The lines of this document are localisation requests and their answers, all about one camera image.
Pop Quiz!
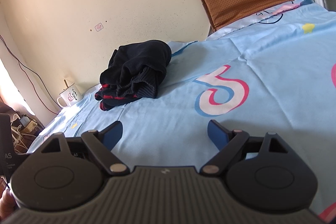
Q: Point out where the person's left hand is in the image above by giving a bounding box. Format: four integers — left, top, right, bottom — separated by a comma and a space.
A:
0, 189, 16, 221

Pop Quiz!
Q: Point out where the blue Peppa Pig bedsheet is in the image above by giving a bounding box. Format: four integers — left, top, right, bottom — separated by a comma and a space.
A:
29, 0, 335, 221

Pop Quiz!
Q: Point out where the black wall cable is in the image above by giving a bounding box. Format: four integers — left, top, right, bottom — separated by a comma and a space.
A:
0, 35, 60, 115

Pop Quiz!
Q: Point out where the pink wall sticker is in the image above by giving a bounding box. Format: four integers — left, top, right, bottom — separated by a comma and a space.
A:
94, 23, 104, 32

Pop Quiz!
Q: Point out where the white enamel mug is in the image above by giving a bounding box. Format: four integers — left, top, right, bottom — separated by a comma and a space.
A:
56, 84, 83, 108

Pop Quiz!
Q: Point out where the navy reindeer knit sweater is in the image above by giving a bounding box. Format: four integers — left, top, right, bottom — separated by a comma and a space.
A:
94, 40, 171, 111

